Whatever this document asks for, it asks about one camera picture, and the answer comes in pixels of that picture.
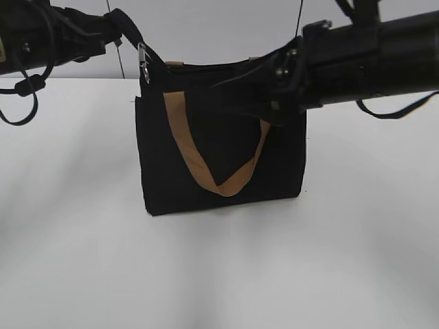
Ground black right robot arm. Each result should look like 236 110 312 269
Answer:
211 1 438 125

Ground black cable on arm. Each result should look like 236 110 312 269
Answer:
355 89 439 120
0 0 56 125

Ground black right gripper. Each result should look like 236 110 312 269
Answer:
209 42 307 126

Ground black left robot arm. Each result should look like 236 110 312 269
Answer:
1 1 163 74

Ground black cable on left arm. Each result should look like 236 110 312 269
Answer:
0 0 56 125

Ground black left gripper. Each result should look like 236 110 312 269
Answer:
44 8 163 65

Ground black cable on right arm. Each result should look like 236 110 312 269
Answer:
355 89 439 120

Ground black tote bag tan handles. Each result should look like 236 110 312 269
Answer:
134 36 308 217

